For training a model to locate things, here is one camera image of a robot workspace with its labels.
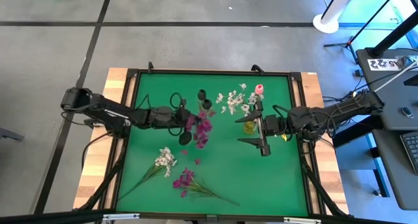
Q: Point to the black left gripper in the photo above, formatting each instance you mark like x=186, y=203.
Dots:
x=183, y=122

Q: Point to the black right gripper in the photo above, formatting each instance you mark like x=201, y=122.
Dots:
x=274, y=126

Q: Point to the purple flower bunch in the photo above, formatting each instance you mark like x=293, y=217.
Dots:
x=186, y=181
x=204, y=127

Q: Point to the dark purple artificial tulip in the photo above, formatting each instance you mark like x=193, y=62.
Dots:
x=202, y=94
x=207, y=104

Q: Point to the white blossom spray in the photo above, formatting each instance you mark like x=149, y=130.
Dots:
x=233, y=101
x=165, y=160

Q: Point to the pink artificial tulip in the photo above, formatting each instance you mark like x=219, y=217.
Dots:
x=259, y=89

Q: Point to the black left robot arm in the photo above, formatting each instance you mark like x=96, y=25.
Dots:
x=107, y=111

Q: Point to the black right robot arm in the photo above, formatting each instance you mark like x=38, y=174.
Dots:
x=343, y=109

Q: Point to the amber glass bottle vase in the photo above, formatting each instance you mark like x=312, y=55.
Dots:
x=249, y=128

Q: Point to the fallen purple petal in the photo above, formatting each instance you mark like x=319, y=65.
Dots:
x=184, y=151
x=197, y=161

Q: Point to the silver aluminium profile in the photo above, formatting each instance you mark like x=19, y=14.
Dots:
x=302, y=220
x=121, y=216

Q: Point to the white power plug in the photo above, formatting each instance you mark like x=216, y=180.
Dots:
x=355, y=95

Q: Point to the white floor-standing pole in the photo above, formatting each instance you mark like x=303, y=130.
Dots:
x=326, y=23

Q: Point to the thin black tripod stand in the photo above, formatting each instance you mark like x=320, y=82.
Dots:
x=350, y=41

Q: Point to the white printed label card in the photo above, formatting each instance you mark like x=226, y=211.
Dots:
x=382, y=64

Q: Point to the grey side desk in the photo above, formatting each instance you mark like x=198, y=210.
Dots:
x=401, y=96

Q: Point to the grey keyboard desk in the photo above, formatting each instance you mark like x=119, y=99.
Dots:
x=395, y=185

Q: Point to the black keyboard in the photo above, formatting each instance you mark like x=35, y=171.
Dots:
x=411, y=152

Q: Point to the grey furniture foot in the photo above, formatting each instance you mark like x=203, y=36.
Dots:
x=9, y=134

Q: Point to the black aluminium table frame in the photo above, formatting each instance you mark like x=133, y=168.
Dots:
x=212, y=71

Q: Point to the thick black stand post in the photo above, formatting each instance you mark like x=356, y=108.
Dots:
x=392, y=36

